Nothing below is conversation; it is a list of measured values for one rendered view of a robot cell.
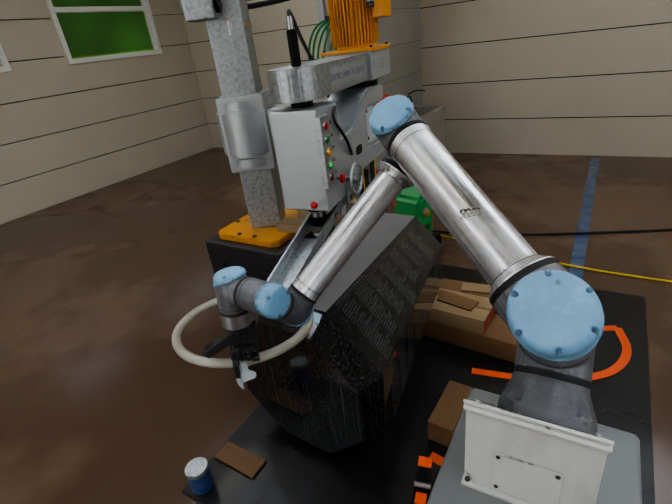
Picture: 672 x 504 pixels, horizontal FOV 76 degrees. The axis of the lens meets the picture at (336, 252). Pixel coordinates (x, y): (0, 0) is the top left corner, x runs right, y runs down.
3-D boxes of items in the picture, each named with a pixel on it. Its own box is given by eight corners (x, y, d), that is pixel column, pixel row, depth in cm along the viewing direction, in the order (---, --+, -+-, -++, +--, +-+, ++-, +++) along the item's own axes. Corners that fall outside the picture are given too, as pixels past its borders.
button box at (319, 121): (330, 182, 182) (322, 114, 169) (336, 182, 180) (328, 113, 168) (323, 189, 175) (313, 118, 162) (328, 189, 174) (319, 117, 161)
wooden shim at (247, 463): (214, 458, 209) (213, 456, 208) (228, 442, 216) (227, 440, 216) (252, 479, 196) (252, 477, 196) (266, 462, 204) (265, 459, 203)
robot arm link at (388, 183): (415, 140, 131) (281, 313, 132) (402, 116, 120) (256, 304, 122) (445, 155, 124) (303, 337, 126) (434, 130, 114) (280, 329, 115)
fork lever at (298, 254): (321, 195, 218) (318, 187, 215) (356, 196, 211) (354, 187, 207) (258, 295, 174) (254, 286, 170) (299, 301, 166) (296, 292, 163)
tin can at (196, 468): (218, 484, 196) (211, 465, 190) (198, 500, 190) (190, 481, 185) (207, 471, 203) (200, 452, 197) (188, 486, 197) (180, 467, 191)
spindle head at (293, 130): (319, 188, 219) (307, 97, 199) (359, 189, 210) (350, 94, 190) (285, 215, 190) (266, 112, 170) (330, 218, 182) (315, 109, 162)
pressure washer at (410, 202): (410, 238, 404) (407, 147, 365) (442, 247, 380) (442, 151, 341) (386, 253, 383) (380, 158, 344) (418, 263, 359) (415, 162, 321)
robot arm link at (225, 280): (229, 281, 110) (203, 273, 116) (237, 322, 115) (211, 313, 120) (254, 267, 117) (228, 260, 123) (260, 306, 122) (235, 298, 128)
